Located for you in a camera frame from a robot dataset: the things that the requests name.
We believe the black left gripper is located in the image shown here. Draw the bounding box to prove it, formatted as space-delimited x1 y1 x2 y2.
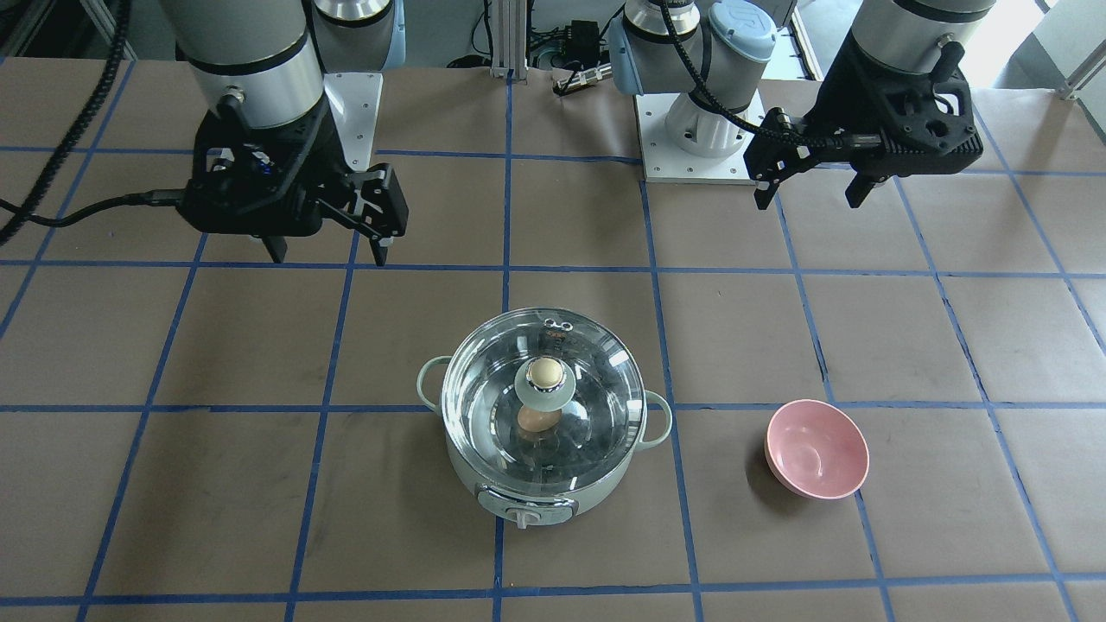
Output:
744 39 973 210

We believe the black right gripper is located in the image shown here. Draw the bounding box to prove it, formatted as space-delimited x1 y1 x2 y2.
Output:
179 99 410 267

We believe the glass pot lid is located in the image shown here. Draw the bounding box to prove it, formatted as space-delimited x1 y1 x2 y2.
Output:
437 308 648 493

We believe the brown egg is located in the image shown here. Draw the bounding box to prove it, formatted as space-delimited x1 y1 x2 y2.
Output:
515 406 563 435

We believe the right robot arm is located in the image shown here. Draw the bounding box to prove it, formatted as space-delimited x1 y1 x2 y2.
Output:
161 1 410 265

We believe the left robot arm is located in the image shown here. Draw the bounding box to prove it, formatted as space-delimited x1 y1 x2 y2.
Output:
608 1 993 210

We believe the light green electric pot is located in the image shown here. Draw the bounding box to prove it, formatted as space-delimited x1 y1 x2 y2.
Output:
416 307 674 529

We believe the pink bowl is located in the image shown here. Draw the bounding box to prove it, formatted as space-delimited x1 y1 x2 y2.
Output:
763 400 870 500

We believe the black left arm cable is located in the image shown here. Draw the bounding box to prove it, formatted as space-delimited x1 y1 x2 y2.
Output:
657 0 779 143

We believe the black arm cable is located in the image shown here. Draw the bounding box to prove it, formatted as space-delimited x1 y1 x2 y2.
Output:
657 0 779 143
0 0 187 247

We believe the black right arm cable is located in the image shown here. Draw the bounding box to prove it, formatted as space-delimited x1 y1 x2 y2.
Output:
0 0 187 247

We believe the aluminium frame post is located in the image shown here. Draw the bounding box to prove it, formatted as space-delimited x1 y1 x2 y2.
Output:
487 1 530 83

